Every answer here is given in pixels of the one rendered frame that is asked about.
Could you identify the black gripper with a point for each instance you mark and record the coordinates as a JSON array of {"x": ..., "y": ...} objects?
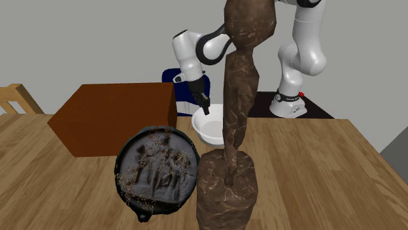
[{"x": 198, "y": 89}]

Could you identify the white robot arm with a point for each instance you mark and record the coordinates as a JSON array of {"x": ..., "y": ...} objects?
[{"x": 299, "y": 57}]

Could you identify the white bowl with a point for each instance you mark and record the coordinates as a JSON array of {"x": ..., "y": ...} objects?
[{"x": 210, "y": 129}]

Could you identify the brown stone figure sculpture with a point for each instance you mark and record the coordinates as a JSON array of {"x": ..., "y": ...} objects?
[{"x": 237, "y": 111}]

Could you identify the blue chair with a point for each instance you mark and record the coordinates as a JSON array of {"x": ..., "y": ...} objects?
[{"x": 178, "y": 92}]

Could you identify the dark round relief plaque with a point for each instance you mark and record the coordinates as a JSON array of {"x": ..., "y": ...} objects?
[{"x": 156, "y": 173}]

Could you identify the brown box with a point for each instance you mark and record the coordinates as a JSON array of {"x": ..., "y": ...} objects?
[{"x": 111, "y": 118}]

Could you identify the black robot stand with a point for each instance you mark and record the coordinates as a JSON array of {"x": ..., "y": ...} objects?
[{"x": 314, "y": 110}]

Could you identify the wooden chair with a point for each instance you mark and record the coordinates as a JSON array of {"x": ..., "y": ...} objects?
[{"x": 17, "y": 100}]

